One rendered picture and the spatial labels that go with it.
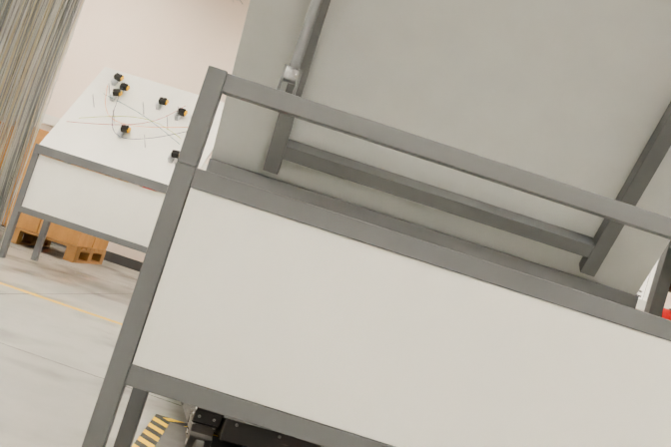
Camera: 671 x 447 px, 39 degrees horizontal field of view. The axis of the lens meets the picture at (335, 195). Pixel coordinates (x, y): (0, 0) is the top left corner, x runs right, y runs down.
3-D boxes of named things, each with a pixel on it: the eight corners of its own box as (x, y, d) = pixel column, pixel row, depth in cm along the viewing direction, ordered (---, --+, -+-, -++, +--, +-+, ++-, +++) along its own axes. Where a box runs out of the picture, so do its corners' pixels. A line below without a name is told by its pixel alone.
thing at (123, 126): (145, 305, 666) (218, 87, 677) (-4, 255, 684) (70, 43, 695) (174, 305, 738) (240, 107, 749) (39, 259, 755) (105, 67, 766)
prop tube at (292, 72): (282, 83, 188) (325, -44, 198) (295, 87, 188) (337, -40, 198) (283, 77, 185) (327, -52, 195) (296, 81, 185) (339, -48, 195)
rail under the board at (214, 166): (203, 183, 247) (211, 159, 247) (624, 318, 251) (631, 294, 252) (202, 181, 241) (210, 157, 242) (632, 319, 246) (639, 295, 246)
